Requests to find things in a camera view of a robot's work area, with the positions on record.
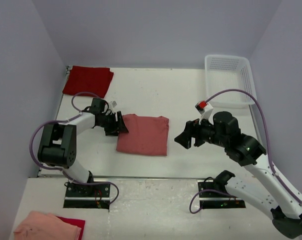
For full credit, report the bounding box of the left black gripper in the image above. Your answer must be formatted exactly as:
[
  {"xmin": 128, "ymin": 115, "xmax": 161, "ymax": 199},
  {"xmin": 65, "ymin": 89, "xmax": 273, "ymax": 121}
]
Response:
[{"xmin": 98, "ymin": 111, "xmax": 128, "ymax": 136}]

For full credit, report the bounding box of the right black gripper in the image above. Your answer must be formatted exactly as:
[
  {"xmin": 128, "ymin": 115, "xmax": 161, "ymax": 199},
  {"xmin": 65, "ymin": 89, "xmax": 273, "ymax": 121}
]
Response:
[{"xmin": 175, "ymin": 114, "xmax": 228, "ymax": 149}]

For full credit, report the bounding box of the salmon pink t shirt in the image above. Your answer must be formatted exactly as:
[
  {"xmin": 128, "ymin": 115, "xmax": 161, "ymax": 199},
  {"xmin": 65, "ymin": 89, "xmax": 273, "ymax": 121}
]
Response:
[{"xmin": 116, "ymin": 114, "xmax": 169, "ymax": 157}]

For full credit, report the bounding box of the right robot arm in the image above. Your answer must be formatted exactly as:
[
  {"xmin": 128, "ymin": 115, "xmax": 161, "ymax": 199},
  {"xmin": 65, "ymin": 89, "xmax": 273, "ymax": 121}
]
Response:
[{"xmin": 174, "ymin": 111, "xmax": 302, "ymax": 239}]

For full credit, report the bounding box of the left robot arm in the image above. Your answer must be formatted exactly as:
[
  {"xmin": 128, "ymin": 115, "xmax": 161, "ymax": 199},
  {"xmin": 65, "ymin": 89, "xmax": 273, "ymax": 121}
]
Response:
[{"xmin": 37, "ymin": 98, "xmax": 129, "ymax": 197}]

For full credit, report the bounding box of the folded dark red shirt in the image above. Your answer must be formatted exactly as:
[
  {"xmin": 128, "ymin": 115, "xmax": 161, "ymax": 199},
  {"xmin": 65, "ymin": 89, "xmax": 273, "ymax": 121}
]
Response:
[{"xmin": 62, "ymin": 65, "xmax": 114, "ymax": 98}]

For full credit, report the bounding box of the white plastic basket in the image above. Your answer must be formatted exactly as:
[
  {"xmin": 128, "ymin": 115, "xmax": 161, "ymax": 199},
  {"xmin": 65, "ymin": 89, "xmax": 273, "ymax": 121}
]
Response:
[{"xmin": 205, "ymin": 54, "xmax": 256, "ymax": 108}]

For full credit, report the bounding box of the folded red shirt front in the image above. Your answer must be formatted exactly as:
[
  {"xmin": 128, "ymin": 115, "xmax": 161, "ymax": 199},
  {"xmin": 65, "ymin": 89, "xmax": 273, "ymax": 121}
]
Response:
[{"xmin": 57, "ymin": 216, "xmax": 85, "ymax": 240}]

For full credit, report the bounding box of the folded light pink shirt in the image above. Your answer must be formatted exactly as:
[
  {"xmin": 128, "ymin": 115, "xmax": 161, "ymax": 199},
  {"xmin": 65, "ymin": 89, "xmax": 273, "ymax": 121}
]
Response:
[{"xmin": 13, "ymin": 211, "xmax": 81, "ymax": 240}]

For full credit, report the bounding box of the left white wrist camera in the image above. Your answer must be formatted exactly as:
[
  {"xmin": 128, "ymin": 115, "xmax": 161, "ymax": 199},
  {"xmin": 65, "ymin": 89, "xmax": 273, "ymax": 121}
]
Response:
[{"xmin": 109, "ymin": 101, "xmax": 117, "ymax": 108}]

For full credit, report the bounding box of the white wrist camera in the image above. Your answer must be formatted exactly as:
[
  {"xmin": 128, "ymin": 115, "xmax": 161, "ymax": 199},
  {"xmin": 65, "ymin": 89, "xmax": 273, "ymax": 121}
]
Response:
[
  {"xmin": 109, "ymin": 101, "xmax": 117, "ymax": 108},
  {"xmin": 195, "ymin": 101, "xmax": 214, "ymax": 123}
]

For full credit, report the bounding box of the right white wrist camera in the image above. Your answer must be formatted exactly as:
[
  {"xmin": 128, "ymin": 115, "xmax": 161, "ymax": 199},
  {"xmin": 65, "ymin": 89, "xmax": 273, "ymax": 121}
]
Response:
[{"xmin": 195, "ymin": 101, "xmax": 214, "ymax": 123}]

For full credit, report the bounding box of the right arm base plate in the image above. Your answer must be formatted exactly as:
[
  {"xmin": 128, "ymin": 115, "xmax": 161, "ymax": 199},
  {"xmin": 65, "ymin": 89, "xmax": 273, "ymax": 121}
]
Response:
[{"xmin": 198, "ymin": 178, "xmax": 246, "ymax": 210}]

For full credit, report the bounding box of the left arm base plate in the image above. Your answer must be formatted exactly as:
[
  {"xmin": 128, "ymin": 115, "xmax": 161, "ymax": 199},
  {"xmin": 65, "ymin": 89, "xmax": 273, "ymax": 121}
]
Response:
[{"xmin": 63, "ymin": 182, "xmax": 110, "ymax": 210}]

